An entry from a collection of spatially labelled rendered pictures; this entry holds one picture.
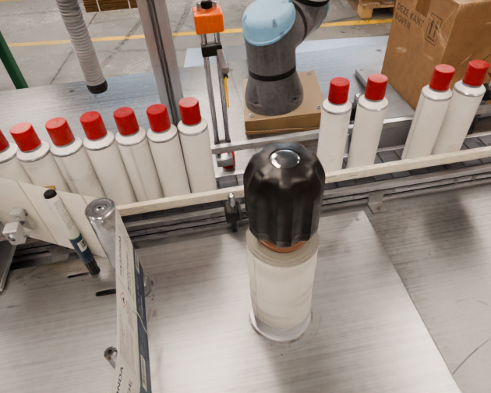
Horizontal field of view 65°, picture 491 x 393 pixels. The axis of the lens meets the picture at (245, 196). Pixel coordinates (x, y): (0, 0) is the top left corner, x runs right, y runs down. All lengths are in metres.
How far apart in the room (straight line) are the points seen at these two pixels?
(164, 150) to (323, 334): 0.38
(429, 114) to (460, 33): 0.25
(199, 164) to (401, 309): 0.40
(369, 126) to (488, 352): 0.40
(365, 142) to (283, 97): 0.29
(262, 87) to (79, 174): 0.47
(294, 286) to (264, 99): 0.59
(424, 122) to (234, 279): 0.45
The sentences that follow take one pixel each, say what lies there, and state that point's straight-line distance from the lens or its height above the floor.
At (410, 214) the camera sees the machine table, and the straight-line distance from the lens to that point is 0.83.
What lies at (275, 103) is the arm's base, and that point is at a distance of 0.95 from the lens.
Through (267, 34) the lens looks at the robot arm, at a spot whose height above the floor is 1.07.
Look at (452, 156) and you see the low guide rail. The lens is 0.86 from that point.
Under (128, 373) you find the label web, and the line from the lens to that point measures 0.43.
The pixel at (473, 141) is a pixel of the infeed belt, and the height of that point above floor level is 0.88.
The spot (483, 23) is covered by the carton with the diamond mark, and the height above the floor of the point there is 1.07.
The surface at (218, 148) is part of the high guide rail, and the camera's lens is 0.74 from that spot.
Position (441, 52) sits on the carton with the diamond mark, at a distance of 0.99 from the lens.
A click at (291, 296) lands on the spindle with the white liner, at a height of 1.00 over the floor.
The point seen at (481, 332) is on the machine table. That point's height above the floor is 0.83.
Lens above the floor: 1.41
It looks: 45 degrees down
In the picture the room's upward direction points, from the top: 4 degrees counter-clockwise
